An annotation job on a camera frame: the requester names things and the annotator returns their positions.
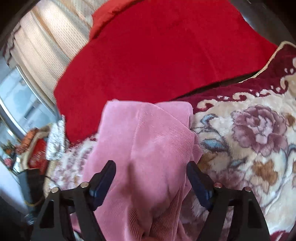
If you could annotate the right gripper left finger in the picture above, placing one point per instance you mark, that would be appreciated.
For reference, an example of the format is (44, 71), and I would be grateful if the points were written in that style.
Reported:
(54, 222)

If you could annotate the pink corduroy jacket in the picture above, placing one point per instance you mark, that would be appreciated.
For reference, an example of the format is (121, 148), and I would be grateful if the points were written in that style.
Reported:
(151, 145)

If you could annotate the red cushion with beige trim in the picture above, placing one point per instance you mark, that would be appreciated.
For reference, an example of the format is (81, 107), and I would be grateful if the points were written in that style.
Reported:
(34, 157)

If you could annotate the white speckled cloth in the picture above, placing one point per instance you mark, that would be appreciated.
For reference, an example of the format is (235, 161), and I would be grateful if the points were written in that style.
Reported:
(56, 143)

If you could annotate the orange patterned cloth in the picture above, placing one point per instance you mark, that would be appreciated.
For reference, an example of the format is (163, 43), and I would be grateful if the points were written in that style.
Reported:
(26, 141)

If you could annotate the white wardrobe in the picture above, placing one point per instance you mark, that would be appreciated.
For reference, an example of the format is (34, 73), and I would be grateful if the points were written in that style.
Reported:
(22, 109)

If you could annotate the beige curtain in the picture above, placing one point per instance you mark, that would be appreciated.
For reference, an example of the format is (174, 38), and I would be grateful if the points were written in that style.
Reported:
(47, 38)

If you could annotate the red blanket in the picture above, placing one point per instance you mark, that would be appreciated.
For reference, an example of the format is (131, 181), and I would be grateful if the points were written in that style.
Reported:
(157, 51)

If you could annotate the red pillow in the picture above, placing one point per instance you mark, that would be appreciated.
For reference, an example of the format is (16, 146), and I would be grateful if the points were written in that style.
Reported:
(106, 13)

